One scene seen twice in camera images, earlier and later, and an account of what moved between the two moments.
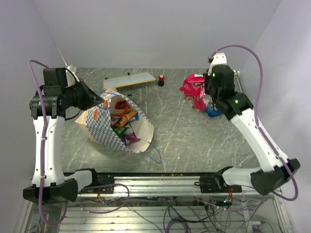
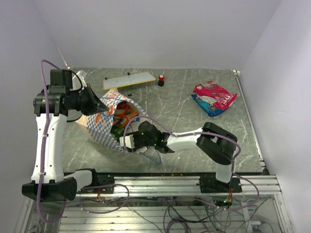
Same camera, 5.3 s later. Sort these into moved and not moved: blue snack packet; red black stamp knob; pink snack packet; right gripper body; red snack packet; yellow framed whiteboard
Moved: pink snack packet; right gripper body
Not moved: yellow framed whiteboard; red snack packet; red black stamp knob; blue snack packet
